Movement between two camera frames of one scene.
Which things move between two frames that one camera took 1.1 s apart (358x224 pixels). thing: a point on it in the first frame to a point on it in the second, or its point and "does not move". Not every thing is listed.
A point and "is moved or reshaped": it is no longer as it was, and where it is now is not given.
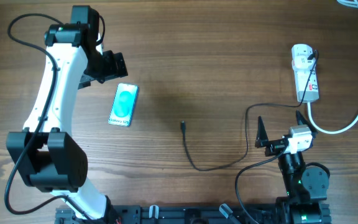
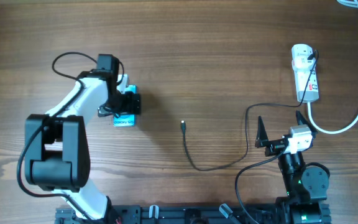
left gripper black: (111, 71) to (130, 106)
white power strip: (302, 66) does not move
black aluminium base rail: (180, 214) does not move
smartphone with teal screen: (123, 105) is moved or reshaped
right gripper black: (274, 146) does not move
